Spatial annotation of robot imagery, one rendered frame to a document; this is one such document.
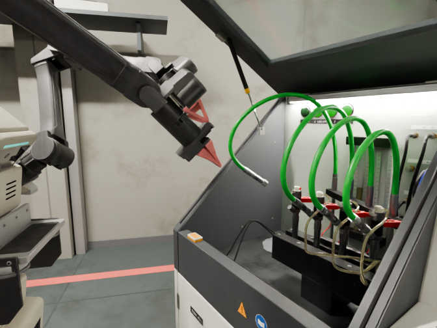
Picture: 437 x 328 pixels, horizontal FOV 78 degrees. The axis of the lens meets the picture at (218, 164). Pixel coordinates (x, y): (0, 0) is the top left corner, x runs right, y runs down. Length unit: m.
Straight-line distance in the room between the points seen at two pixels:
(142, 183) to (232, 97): 1.34
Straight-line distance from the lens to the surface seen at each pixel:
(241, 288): 0.76
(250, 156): 1.14
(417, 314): 0.70
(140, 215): 3.13
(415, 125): 1.00
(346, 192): 0.61
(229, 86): 3.07
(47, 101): 1.11
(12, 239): 0.91
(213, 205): 1.06
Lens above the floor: 1.34
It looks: 9 degrees down
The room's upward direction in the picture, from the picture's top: straight up
